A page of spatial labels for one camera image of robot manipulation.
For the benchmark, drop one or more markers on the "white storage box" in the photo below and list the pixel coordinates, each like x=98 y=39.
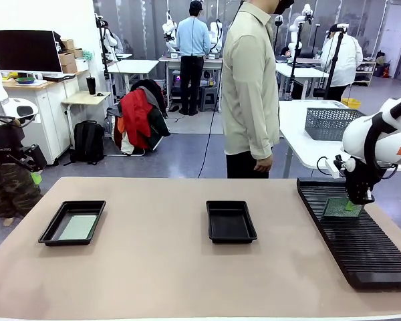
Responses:
x=82 y=64

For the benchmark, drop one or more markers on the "red fire extinguisher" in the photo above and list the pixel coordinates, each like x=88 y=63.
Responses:
x=386 y=70

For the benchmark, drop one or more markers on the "black computer monitor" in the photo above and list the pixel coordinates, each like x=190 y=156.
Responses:
x=26 y=50

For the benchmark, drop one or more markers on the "white storage shelf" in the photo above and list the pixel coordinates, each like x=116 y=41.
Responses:
x=366 y=72

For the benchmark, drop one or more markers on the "black tumbler with straw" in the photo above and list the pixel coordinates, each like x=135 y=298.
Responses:
x=91 y=85

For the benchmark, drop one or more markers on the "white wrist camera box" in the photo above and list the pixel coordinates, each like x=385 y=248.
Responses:
x=331 y=167

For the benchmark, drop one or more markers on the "small cardboard box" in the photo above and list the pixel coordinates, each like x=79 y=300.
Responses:
x=67 y=43
x=78 y=53

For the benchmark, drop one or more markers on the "yellow bin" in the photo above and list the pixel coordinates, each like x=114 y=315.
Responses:
x=352 y=103

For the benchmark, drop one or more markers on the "person in blue shirt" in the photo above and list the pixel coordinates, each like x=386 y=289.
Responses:
x=193 y=43

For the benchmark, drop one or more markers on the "man's right forearm beige sleeve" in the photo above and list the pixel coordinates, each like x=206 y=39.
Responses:
x=259 y=137

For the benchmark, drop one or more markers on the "black camera tripod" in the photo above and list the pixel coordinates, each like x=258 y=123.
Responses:
x=334 y=63
x=103 y=50
x=294 y=57

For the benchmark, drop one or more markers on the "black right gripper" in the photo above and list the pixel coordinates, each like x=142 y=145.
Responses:
x=361 y=184

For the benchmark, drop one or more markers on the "man in beige shirt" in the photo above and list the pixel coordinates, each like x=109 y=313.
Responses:
x=249 y=83

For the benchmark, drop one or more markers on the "white background table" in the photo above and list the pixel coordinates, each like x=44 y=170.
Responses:
x=304 y=72
x=133 y=66

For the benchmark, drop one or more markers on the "grey workbench desk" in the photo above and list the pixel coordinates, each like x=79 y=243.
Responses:
x=172 y=63

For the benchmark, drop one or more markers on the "large cardboard box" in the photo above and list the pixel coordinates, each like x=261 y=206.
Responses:
x=69 y=68
x=66 y=58

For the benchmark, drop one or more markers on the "black jacket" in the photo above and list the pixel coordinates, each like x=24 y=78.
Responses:
x=158 y=120

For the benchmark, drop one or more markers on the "green and blue bowl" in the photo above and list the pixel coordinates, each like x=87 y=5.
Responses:
x=24 y=80

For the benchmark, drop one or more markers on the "large white table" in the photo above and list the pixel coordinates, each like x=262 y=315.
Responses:
x=307 y=140

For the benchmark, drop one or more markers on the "small wooden side table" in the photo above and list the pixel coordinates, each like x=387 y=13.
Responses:
x=85 y=98

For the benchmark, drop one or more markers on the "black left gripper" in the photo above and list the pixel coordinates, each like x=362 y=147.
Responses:
x=3 y=140

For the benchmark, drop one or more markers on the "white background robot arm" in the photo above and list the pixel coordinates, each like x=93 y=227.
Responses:
x=216 y=35
x=169 y=31
x=111 y=38
x=299 y=23

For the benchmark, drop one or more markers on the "grey plastic basket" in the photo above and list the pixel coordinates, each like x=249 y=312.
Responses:
x=327 y=123

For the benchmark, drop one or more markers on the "black backpack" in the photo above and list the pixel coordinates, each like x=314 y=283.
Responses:
x=88 y=142

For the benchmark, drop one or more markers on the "black ESD tray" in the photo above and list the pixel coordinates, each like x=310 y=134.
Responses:
x=53 y=227
x=230 y=223

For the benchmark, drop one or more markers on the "black slotted board rack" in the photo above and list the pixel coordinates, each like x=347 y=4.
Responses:
x=354 y=240

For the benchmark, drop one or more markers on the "red jacket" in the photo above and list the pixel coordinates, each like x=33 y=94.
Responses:
x=137 y=117

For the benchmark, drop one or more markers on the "person in white top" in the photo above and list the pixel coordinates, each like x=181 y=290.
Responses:
x=342 y=60

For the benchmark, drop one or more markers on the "white cabinet with wood top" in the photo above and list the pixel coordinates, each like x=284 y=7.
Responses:
x=53 y=113

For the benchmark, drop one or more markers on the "man's right hand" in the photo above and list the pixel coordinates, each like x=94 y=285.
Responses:
x=264 y=165

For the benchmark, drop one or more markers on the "grey stool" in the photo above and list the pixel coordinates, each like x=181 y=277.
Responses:
x=207 y=97

